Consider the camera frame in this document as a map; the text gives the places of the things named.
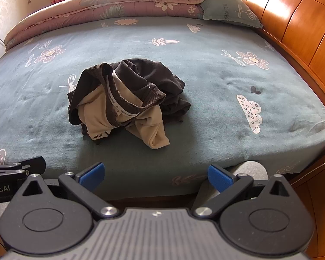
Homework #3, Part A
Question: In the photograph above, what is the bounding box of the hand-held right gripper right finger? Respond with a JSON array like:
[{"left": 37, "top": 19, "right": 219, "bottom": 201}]
[{"left": 193, "top": 164, "right": 297, "bottom": 220}]

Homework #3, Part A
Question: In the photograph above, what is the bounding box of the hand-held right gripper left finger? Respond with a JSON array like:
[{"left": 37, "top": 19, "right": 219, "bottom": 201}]
[{"left": 22, "top": 162, "right": 121, "bottom": 220}]

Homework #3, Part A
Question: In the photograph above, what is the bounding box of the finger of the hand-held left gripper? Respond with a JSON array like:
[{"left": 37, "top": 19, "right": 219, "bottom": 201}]
[{"left": 0, "top": 156, "right": 46, "bottom": 180}]

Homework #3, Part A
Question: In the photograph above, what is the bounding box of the beige and brown sweatshirt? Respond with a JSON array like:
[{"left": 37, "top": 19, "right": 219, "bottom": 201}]
[{"left": 67, "top": 58, "right": 192, "bottom": 150}]

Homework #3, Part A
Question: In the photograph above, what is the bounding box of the wooden bedside cabinet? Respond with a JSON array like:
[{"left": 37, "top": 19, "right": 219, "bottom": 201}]
[{"left": 287, "top": 146, "right": 325, "bottom": 258}]

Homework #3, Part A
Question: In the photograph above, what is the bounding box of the teal printed pillow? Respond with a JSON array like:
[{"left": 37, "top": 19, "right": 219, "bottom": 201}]
[{"left": 200, "top": 0, "right": 264, "bottom": 29}]

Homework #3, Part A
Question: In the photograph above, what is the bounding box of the folded pink floral quilt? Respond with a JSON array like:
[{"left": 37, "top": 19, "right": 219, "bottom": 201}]
[{"left": 4, "top": 0, "right": 232, "bottom": 52}]

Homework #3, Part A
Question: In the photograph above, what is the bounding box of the wooden headboard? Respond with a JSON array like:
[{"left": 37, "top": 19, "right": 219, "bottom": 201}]
[{"left": 222, "top": 0, "right": 325, "bottom": 98}]

